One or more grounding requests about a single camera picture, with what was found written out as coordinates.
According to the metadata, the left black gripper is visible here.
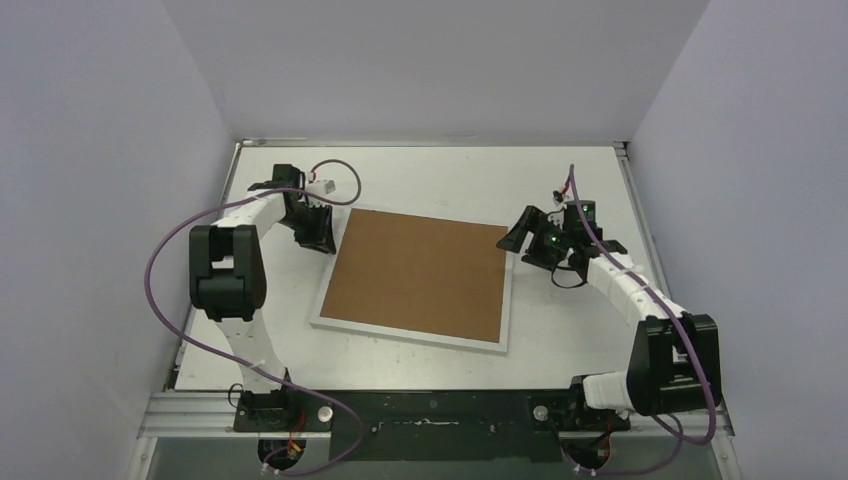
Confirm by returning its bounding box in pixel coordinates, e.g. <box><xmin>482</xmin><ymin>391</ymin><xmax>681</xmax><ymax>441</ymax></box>
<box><xmin>279</xmin><ymin>203</ymin><xmax>335</xmax><ymax>255</ymax></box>

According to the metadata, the brown backing board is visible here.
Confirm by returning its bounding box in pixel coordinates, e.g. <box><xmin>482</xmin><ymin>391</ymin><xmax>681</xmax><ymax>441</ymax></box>
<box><xmin>319</xmin><ymin>207</ymin><xmax>511</xmax><ymax>345</ymax></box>

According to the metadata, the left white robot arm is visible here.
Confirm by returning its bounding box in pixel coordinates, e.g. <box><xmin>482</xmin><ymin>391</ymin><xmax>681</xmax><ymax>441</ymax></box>
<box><xmin>189</xmin><ymin>164</ymin><xmax>336</xmax><ymax>431</ymax></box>

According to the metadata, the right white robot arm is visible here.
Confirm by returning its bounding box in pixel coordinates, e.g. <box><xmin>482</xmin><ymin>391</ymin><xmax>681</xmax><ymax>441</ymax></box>
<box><xmin>497</xmin><ymin>201</ymin><xmax>723</xmax><ymax>429</ymax></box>

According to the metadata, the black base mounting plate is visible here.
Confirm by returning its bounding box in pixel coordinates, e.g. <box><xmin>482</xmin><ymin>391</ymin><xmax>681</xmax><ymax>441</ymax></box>
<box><xmin>232</xmin><ymin>387</ymin><xmax>630</xmax><ymax>470</ymax></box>

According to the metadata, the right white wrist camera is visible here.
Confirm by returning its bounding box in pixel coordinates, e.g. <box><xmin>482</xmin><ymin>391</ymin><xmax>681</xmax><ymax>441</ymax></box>
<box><xmin>552</xmin><ymin>190</ymin><xmax>573</xmax><ymax>209</ymax></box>

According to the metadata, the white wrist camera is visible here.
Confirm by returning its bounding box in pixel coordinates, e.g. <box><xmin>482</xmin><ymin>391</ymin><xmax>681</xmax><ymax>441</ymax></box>
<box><xmin>552</xmin><ymin>190</ymin><xmax>573</xmax><ymax>209</ymax></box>
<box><xmin>306</xmin><ymin>179</ymin><xmax>336</xmax><ymax>197</ymax></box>

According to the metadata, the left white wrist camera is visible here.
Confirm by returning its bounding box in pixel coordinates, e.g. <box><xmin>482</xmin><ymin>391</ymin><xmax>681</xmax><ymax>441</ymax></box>
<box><xmin>306</xmin><ymin>179</ymin><xmax>336</xmax><ymax>197</ymax></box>

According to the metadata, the aluminium front rail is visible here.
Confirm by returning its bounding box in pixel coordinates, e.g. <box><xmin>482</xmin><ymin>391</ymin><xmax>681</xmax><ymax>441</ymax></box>
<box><xmin>138</xmin><ymin>391</ymin><xmax>735</xmax><ymax>439</ymax></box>

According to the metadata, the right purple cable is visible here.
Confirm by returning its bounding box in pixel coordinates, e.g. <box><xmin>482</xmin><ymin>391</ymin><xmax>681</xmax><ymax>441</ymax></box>
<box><xmin>563</xmin><ymin>164</ymin><xmax>719</xmax><ymax>478</ymax></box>

